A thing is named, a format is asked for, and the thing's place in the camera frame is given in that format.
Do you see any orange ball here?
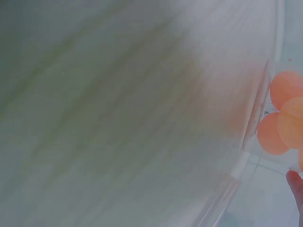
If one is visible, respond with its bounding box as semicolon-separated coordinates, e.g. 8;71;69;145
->
257;112;291;156
277;96;303;149
270;70;303;111

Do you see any clear plastic box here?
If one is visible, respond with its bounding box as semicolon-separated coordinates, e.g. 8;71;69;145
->
243;58;303;177

